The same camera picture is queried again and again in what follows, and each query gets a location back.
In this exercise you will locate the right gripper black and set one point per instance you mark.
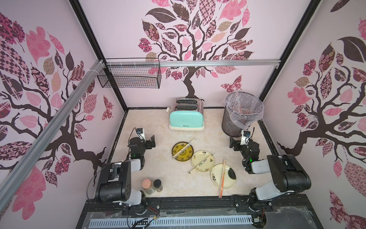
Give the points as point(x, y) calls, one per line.
point(237, 144)

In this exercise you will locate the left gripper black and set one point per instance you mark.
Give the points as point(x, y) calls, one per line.
point(150, 144)

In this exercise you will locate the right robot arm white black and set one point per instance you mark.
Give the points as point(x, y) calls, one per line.
point(288, 176)

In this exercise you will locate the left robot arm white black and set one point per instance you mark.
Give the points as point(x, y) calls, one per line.
point(115, 180)

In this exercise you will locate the wrapped chopsticks panda wrapper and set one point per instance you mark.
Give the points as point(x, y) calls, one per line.
point(200, 164)

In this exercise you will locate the black mesh trash bin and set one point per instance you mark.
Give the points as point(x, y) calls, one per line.
point(233, 121)

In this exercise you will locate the clear plastic bin liner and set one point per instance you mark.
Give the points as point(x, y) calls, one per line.
point(246, 110)

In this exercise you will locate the yellow patterned plate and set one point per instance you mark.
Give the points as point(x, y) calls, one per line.
point(185, 155)

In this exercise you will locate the cream plate with calligraphy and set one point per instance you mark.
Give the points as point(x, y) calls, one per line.
point(199, 156)

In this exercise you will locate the black lid spice jar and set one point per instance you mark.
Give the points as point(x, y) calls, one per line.
point(158, 185)

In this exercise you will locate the pink lid spice jar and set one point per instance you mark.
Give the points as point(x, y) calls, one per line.
point(148, 186)

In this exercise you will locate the mint green toaster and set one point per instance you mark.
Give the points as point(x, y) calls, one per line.
point(187, 114)

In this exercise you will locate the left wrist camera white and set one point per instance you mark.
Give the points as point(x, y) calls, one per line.
point(140, 133)

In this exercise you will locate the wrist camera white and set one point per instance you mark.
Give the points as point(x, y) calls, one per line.
point(140, 133)
point(245, 137)

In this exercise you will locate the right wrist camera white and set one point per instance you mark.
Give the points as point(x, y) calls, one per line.
point(245, 137)

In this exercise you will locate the black wire wall basket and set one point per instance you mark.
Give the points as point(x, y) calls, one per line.
point(143, 73)

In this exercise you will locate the white slotted cable duct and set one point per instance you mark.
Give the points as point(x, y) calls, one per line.
point(170, 222)

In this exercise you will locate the aluminium frame bar rear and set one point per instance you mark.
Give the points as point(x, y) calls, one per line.
point(249, 62)

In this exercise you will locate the aluminium frame bar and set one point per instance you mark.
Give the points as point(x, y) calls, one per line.
point(13, 181)
point(249, 62)

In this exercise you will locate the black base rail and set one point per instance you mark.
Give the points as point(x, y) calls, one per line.
point(293, 211)

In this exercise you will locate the aluminium frame bar left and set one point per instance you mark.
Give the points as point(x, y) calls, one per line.
point(13, 181)

